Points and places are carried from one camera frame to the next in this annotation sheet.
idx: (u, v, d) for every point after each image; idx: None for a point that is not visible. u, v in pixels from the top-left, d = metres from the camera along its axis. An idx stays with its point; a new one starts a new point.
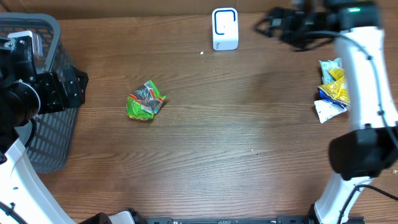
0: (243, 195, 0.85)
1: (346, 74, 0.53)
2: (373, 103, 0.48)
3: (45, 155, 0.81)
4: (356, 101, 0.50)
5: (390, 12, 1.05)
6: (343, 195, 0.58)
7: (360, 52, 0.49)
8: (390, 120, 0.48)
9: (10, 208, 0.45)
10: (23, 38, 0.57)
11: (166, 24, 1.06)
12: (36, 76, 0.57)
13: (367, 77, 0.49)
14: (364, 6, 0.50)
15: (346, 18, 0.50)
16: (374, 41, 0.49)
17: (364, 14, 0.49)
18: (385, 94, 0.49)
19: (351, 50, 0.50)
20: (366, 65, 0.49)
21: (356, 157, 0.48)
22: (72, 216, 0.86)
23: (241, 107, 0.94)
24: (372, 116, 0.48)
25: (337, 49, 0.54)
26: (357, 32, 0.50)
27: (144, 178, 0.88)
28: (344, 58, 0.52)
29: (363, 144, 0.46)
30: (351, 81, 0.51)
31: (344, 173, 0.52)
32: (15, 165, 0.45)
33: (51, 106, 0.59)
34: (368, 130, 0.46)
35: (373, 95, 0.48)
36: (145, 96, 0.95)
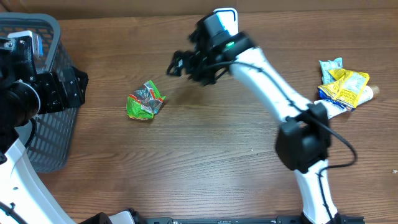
0: (243, 195, 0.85)
1: (254, 91, 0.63)
2: (282, 101, 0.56)
3: (45, 155, 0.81)
4: (269, 104, 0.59)
5: (391, 12, 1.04)
6: (314, 187, 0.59)
7: (251, 70, 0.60)
8: (301, 105, 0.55)
9: (10, 208, 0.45)
10: (23, 38, 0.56)
11: (166, 24, 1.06)
12: (36, 76, 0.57)
13: (267, 84, 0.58)
14: (238, 39, 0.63)
15: (227, 53, 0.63)
16: (257, 57, 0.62)
17: (238, 45, 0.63)
18: (286, 88, 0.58)
19: (245, 70, 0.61)
20: (260, 76, 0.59)
21: (295, 145, 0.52)
22: (72, 215, 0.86)
23: (241, 107, 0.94)
24: (286, 110, 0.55)
25: (239, 78, 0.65)
26: (243, 56, 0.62)
27: (144, 178, 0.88)
28: (245, 79, 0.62)
29: (291, 132, 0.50)
30: (262, 95, 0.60)
31: (300, 166, 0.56)
32: (15, 165, 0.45)
33: (51, 106, 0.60)
34: (290, 121, 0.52)
35: (277, 94, 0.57)
36: (145, 95, 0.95)
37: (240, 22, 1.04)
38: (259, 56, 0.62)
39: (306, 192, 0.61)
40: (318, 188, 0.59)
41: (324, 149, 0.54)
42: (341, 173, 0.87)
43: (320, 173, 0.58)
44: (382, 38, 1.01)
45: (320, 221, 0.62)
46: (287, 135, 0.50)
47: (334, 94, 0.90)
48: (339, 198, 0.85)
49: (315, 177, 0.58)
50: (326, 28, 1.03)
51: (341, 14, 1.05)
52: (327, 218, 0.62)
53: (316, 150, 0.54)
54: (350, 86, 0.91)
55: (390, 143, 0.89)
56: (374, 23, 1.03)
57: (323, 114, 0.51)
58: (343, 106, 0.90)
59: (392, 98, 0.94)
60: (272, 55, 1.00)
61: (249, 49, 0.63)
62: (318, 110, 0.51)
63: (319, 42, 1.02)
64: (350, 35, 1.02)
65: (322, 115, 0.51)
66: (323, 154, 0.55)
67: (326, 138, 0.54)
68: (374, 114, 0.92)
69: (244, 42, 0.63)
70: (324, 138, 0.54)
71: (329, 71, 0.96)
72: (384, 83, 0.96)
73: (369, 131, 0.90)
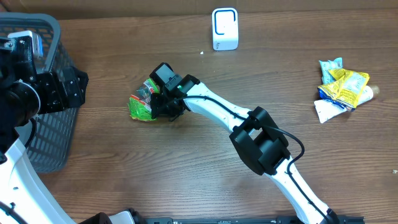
0: (243, 195, 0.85)
1: (210, 117, 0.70)
2: (228, 115, 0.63)
3: (45, 155, 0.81)
4: (222, 123, 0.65)
5: (391, 12, 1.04)
6: (291, 188, 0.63)
7: (199, 100, 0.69)
8: (244, 113, 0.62)
9: (10, 208, 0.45)
10: (23, 38, 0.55)
11: (166, 24, 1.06)
12: (36, 76, 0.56)
13: (215, 106, 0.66)
14: (185, 81, 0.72)
15: (178, 93, 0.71)
16: (201, 88, 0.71)
17: (186, 86, 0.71)
18: (229, 104, 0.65)
19: (195, 101, 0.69)
20: (207, 102, 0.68)
21: (252, 150, 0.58)
22: (72, 216, 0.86)
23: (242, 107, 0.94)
24: (234, 122, 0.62)
25: (196, 110, 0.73)
26: (191, 91, 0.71)
27: (145, 178, 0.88)
28: (200, 109, 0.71)
29: (242, 139, 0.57)
30: (214, 118, 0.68)
31: (266, 170, 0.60)
32: (15, 165, 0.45)
33: (51, 106, 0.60)
34: (238, 130, 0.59)
35: (222, 111, 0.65)
36: (146, 95, 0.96)
37: (240, 22, 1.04)
38: (203, 88, 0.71)
39: (289, 196, 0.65)
40: (296, 187, 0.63)
41: (280, 147, 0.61)
42: (341, 173, 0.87)
43: (289, 172, 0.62)
44: (382, 38, 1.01)
45: (313, 220, 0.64)
46: (238, 143, 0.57)
47: (334, 94, 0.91)
48: (340, 198, 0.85)
49: (288, 177, 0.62)
50: (326, 28, 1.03)
51: (341, 14, 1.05)
52: (319, 216, 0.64)
53: (273, 150, 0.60)
54: (350, 86, 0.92)
55: (390, 143, 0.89)
56: (374, 23, 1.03)
57: (263, 115, 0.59)
58: (343, 106, 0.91)
59: (392, 98, 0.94)
60: (272, 55, 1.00)
61: (194, 86, 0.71)
62: (257, 114, 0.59)
63: (320, 41, 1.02)
64: (350, 35, 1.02)
65: (263, 117, 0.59)
66: (282, 151, 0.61)
67: (277, 136, 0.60)
68: (374, 114, 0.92)
69: (191, 83, 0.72)
70: (276, 136, 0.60)
71: (329, 71, 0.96)
72: (384, 83, 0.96)
73: (369, 130, 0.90)
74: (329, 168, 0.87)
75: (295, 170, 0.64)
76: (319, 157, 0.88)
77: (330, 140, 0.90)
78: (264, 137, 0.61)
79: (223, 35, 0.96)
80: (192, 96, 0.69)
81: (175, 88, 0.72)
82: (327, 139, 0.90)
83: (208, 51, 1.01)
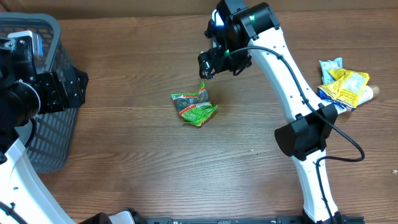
0: (243, 195, 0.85)
1: (268, 78, 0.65)
2: (296, 96, 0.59)
3: (45, 155, 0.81)
4: (282, 93, 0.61)
5: (390, 12, 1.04)
6: (311, 177, 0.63)
7: (270, 55, 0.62)
8: (314, 104, 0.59)
9: (10, 208, 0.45)
10: (23, 38, 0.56)
11: (166, 24, 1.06)
12: (36, 76, 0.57)
13: (286, 76, 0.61)
14: (260, 14, 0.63)
15: (247, 25, 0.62)
16: (280, 41, 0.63)
17: (259, 18, 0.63)
18: (302, 83, 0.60)
19: (264, 55, 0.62)
20: (280, 63, 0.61)
21: (300, 141, 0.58)
22: (72, 216, 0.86)
23: (242, 107, 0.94)
24: (300, 107, 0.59)
25: (255, 60, 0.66)
26: (263, 37, 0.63)
27: (144, 178, 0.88)
28: (262, 62, 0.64)
29: (301, 130, 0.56)
30: (275, 82, 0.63)
31: (298, 158, 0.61)
32: (15, 165, 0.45)
33: (51, 106, 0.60)
34: (301, 119, 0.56)
35: (293, 88, 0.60)
36: (186, 103, 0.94)
37: None
38: (280, 44, 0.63)
39: (306, 186, 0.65)
40: (316, 178, 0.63)
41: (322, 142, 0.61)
42: (341, 173, 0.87)
43: (318, 163, 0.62)
44: (382, 38, 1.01)
45: (318, 216, 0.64)
46: (296, 133, 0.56)
47: (334, 94, 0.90)
48: (340, 198, 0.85)
49: (313, 166, 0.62)
50: (326, 28, 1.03)
51: (341, 14, 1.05)
52: (326, 214, 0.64)
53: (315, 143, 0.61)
54: (350, 86, 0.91)
55: (390, 143, 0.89)
56: (373, 23, 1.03)
57: (331, 115, 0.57)
58: (343, 106, 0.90)
59: (392, 98, 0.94)
60: None
61: (270, 30, 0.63)
62: (328, 112, 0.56)
63: (319, 42, 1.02)
64: (350, 35, 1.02)
65: (330, 116, 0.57)
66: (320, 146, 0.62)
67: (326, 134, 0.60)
68: (374, 114, 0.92)
69: (265, 15, 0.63)
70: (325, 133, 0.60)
71: (329, 71, 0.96)
72: (384, 83, 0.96)
73: (368, 131, 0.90)
74: (329, 168, 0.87)
75: (324, 164, 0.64)
76: None
77: (330, 140, 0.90)
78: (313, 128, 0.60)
79: None
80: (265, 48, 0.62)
81: (244, 16, 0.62)
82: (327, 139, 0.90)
83: None
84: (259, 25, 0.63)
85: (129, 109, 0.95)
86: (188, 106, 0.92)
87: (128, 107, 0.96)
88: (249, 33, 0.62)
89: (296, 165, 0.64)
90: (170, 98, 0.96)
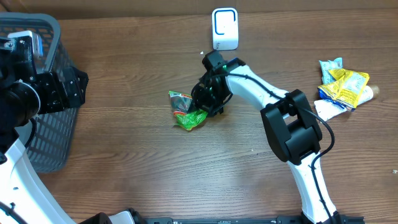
0: (243, 195, 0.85)
1: (246, 98, 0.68)
2: (265, 94, 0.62)
3: (45, 155, 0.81)
4: (256, 101, 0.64)
5: (391, 12, 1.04)
6: (308, 181, 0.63)
7: (240, 78, 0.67)
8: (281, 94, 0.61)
9: (10, 208, 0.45)
10: (23, 38, 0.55)
11: (166, 24, 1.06)
12: (36, 76, 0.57)
13: (253, 85, 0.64)
14: (231, 63, 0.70)
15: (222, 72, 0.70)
16: (245, 68, 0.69)
17: (231, 65, 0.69)
18: (268, 85, 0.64)
19: (234, 79, 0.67)
20: (248, 81, 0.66)
21: (281, 133, 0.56)
22: (72, 215, 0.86)
23: (241, 107, 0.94)
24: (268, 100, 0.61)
25: (232, 88, 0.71)
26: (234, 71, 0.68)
27: (144, 178, 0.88)
28: (237, 86, 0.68)
29: (272, 116, 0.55)
30: (250, 98, 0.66)
31: (291, 158, 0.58)
32: (15, 165, 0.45)
33: (51, 106, 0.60)
34: (271, 107, 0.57)
35: (260, 90, 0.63)
36: (181, 104, 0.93)
37: (240, 22, 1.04)
38: (248, 69, 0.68)
39: (303, 190, 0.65)
40: (313, 182, 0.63)
41: (313, 138, 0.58)
42: (341, 173, 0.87)
43: (313, 166, 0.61)
44: (382, 38, 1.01)
45: (318, 218, 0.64)
46: (268, 118, 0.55)
47: (334, 94, 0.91)
48: (340, 198, 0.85)
49: (310, 170, 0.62)
50: (326, 28, 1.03)
51: (341, 14, 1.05)
52: (324, 215, 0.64)
53: (306, 139, 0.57)
54: (350, 85, 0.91)
55: (390, 143, 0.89)
56: (374, 23, 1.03)
57: (301, 99, 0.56)
58: (343, 106, 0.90)
59: (392, 98, 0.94)
60: (272, 55, 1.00)
61: (239, 68, 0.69)
62: (297, 96, 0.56)
63: (319, 41, 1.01)
64: (350, 35, 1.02)
65: (301, 101, 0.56)
66: (313, 143, 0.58)
67: (312, 125, 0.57)
68: (374, 114, 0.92)
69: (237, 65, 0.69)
70: (311, 125, 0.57)
71: (329, 71, 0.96)
72: (384, 83, 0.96)
73: (368, 131, 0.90)
74: (330, 168, 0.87)
75: (319, 166, 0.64)
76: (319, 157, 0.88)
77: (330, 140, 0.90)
78: (298, 124, 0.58)
79: (223, 35, 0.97)
80: (234, 74, 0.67)
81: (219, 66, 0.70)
82: (328, 139, 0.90)
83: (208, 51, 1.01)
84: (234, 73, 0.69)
85: (129, 109, 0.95)
86: (181, 111, 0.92)
87: (129, 107, 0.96)
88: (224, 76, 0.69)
89: (292, 169, 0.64)
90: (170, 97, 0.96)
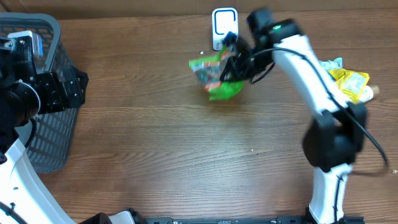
0: (243, 195, 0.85)
1: (293, 78, 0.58)
2: (322, 92, 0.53)
3: (45, 155, 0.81)
4: (306, 92, 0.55)
5: (391, 12, 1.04)
6: (329, 188, 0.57)
7: (294, 56, 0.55)
8: (340, 101, 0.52)
9: (10, 208, 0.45)
10: (23, 38, 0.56)
11: (166, 24, 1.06)
12: (36, 76, 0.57)
13: (310, 73, 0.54)
14: (285, 25, 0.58)
15: (272, 35, 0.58)
16: (305, 45, 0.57)
17: (286, 27, 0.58)
18: (328, 81, 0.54)
19: (287, 56, 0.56)
20: (304, 64, 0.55)
21: (326, 144, 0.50)
22: (72, 215, 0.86)
23: (241, 107, 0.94)
24: (324, 103, 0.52)
25: (282, 66, 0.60)
26: (286, 42, 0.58)
27: (144, 178, 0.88)
28: (286, 65, 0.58)
29: (326, 125, 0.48)
30: (299, 83, 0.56)
31: (325, 168, 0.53)
32: (15, 165, 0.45)
33: (51, 106, 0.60)
34: (326, 115, 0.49)
35: (317, 83, 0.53)
36: (209, 73, 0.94)
37: (240, 22, 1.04)
38: (304, 43, 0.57)
39: (319, 191, 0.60)
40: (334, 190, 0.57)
41: (354, 154, 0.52)
42: None
43: (341, 178, 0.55)
44: (382, 38, 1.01)
45: (322, 220, 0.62)
46: (320, 127, 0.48)
47: None
48: None
49: (336, 180, 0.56)
50: (326, 28, 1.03)
51: (341, 14, 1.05)
52: (331, 220, 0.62)
53: (347, 155, 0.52)
54: (350, 86, 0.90)
55: (391, 143, 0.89)
56: (374, 23, 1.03)
57: (361, 115, 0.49)
58: None
59: (392, 98, 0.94)
60: None
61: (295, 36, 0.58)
62: (357, 110, 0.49)
63: (319, 41, 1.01)
64: (350, 35, 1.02)
65: (360, 116, 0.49)
66: (352, 159, 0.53)
67: (359, 142, 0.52)
68: (373, 114, 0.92)
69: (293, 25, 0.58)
70: (357, 142, 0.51)
71: (329, 71, 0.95)
72: (384, 83, 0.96)
73: (368, 131, 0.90)
74: None
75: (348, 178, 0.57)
76: None
77: None
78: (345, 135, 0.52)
79: (223, 35, 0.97)
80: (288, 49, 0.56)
81: (270, 27, 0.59)
82: None
83: (208, 51, 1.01)
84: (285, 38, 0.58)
85: (129, 109, 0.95)
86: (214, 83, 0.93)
87: (128, 107, 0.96)
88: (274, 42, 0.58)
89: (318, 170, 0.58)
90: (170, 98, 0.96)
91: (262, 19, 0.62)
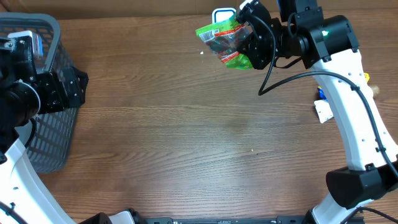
0: (243, 195, 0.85)
1: (332, 106, 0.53)
2: (371, 139, 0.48)
3: (45, 155, 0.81)
4: (350, 130, 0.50)
5: (391, 12, 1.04)
6: (344, 213, 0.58)
7: (343, 83, 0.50)
8: (390, 154, 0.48)
9: (10, 208, 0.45)
10: (23, 38, 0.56)
11: (166, 24, 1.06)
12: (36, 75, 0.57)
13: (360, 112, 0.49)
14: (334, 28, 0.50)
15: (318, 43, 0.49)
16: (358, 65, 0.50)
17: (335, 31, 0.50)
18: (379, 125, 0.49)
19: (335, 83, 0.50)
20: (354, 96, 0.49)
21: (362, 198, 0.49)
22: (72, 216, 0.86)
23: (241, 107, 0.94)
24: (373, 155, 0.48)
25: (321, 85, 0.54)
26: (336, 56, 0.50)
27: (144, 178, 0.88)
28: (328, 88, 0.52)
29: (370, 186, 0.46)
30: (342, 117, 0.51)
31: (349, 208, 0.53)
32: (15, 165, 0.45)
33: (51, 106, 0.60)
34: (372, 174, 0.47)
35: (367, 129, 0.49)
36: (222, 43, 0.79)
37: None
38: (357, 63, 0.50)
39: (332, 212, 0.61)
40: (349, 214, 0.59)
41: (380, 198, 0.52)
42: None
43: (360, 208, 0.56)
44: (382, 38, 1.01)
45: None
46: (364, 188, 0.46)
47: None
48: None
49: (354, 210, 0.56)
50: None
51: (341, 14, 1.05)
52: None
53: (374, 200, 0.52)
54: None
55: None
56: (374, 23, 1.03)
57: None
58: None
59: (392, 98, 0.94)
60: None
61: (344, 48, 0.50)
62: None
63: None
64: None
65: None
66: None
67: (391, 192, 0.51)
68: None
69: (342, 27, 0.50)
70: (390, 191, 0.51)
71: None
72: (384, 83, 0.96)
73: None
74: (330, 168, 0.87)
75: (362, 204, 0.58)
76: (320, 157, 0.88)
77: (330, 140, 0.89)
78: None
79: None
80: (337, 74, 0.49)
81: (317, 32, 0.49)
82: (328, 139, 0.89)
83: (208, 51, 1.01)
84: (332, 44, 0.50)
85: (129, 109, 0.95)
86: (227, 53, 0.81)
87: (128, 107, 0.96)
88: (320, 55, 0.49)
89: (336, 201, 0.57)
90: (170, 98, 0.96)
91: (300, 9, 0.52)
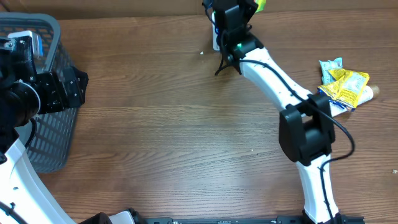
0: (243, 195, 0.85)
1: (260, 85, 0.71)
2: (285, 92, 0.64)
3: (45, 155, 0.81)
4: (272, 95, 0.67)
5: (391, 12, 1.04)
6: (315, 183, 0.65)
7: (257, 65, 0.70)
8: (302, 94, 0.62)
9: (10, 208, 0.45)
10: (23, 38, 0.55)
11: (166, 24, 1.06)
12: (36, 76, 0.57)
13: (274, 79, 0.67)
14: (247, 42, 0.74)
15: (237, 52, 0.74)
16: (265, 54, 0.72)
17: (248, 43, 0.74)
18: (290, 81, 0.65)
19: (252, 66, 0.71)
20: (267, 71, 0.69)
21: (298, 135, 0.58)
22: (72, 216, 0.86)
23: (242, 107, 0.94)
24: (290, 100, 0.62)
25: (250, 76, 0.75)
26: (249, 55, 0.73)
27: (144, 178, 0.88)
28: (252, 74, 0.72)
29: (292, 118, 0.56)
30: (267, 89, 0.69)
31: (301, 158, 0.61)
32: (15, 165, 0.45)
33: (51, 106, 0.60)
34: (291, 109, 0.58)
35: (281, 86, 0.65)
36: None
37: None
38: (265, 54, 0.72)
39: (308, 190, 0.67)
40: (320, 185, 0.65)
41: (324, 140, 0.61)
42: (341, 173, 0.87)
43: (323, 168, 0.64)
44: (382, 38, 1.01)
45: (319, 218, 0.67)
46: (287, 121, 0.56)
47: (334, 94, 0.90)
48: (339, 198, 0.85)
49: (318, 172, 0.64)
50: (327, 28, 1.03)
51: (341, 14, 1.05)
52: (326, 216, 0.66)
53: (317, 141, 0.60)
54: (350, 85, 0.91)
55: (390, 143, 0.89)
56: (374, 23, 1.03)
57: (324, 102, 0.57)
58: (343, 106, 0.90)
59: (392, 98, 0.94)
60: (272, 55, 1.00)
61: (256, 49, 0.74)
62: (320, 101, 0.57)
63: (320, 41, 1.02)
64: (350, 35, 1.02)
65: (323, 104, 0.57)
66: (325, 145, 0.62)
67: (328, 129, 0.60)
68: (373, 114, 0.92)
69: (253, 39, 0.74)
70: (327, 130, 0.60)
71: (329, 71, 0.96)
72: (384, 83, 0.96)
73: (368, 131, 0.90)
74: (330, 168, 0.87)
75: (327, 170, 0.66)
76: None
77: None
78: (313, 125, 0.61)
79: None
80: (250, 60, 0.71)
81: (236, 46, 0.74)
82: None
83: (208, 51, 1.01)
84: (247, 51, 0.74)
85: (129, 109, 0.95)
86: None
87: (128, 107, 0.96)
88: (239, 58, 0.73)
89: (301, 170, 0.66)
90: (170, 98, 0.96)
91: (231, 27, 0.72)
